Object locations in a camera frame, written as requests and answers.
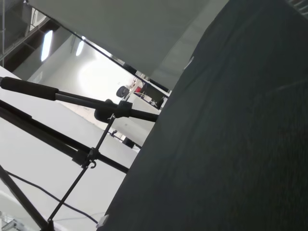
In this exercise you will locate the grey cloth clip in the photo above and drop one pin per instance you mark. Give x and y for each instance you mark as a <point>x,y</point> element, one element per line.
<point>190,62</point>
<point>103,220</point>

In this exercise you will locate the black tripod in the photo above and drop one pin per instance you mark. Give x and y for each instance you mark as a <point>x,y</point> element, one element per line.
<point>31,87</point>

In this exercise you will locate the black office chair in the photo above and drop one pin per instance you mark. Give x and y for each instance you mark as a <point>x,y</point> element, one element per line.
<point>122,92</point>

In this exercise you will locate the black bench cloth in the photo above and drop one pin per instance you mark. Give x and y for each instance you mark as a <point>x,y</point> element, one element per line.
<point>228,132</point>

